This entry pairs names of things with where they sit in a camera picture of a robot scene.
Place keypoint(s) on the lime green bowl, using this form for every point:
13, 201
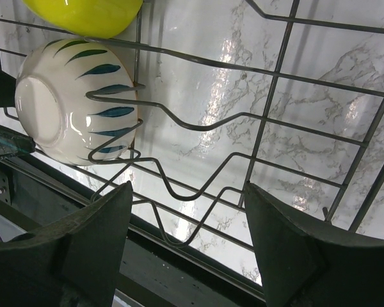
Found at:
96, 18

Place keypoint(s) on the grey wire dish rack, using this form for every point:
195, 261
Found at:
303, 118

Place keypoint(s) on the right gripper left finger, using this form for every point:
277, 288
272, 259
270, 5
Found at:
73, 261

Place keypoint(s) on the white teal leaf bowl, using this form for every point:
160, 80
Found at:
53, 109

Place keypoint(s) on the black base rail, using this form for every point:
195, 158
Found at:
34, 194

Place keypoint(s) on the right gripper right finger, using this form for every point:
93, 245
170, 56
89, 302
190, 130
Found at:
304, 261

